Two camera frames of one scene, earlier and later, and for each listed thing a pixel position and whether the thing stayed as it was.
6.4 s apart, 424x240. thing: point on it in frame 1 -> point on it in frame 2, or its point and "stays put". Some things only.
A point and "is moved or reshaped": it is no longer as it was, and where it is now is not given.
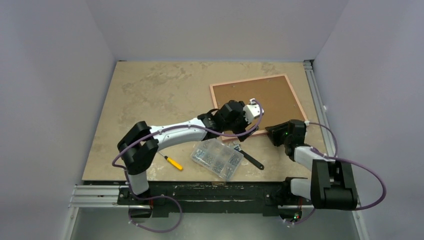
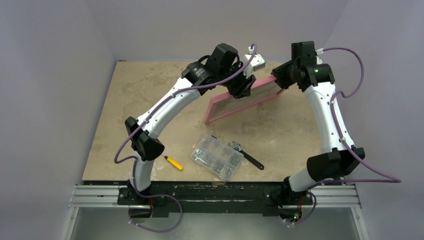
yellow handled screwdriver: (173, 162) stays put
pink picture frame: (280, 104) is moved or reshaped
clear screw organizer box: (218, 158) stays put
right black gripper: (274, 133) -> (281, 78)
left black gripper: (245, 124) -> (244, 88)
